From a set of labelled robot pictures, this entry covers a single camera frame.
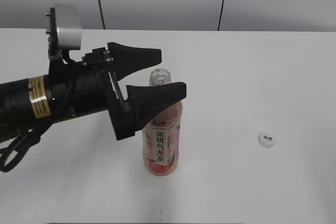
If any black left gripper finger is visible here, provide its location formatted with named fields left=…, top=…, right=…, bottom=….
left=107, top=42, right=162, bottom=81
left=126, top=82, right=187, bottom=131

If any peach oolong tea bottle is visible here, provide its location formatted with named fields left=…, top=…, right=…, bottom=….
left=141, top=68, right=183, bottom=177

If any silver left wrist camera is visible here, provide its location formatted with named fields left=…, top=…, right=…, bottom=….
left=54, top=2, right=82, bottom=51

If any black cable on wall right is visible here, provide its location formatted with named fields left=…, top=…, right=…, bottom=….
left=217, top=0, right=230, bottom=31

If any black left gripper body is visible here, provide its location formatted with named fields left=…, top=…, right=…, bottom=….
left=45, top=7, right=135, bottom=140

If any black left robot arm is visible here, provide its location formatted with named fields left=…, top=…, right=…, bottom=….
left=1, top=4, right=186, bottom=140

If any white bottle cap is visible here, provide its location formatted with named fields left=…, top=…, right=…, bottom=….
left=258, top=132, right=276, bottom=148

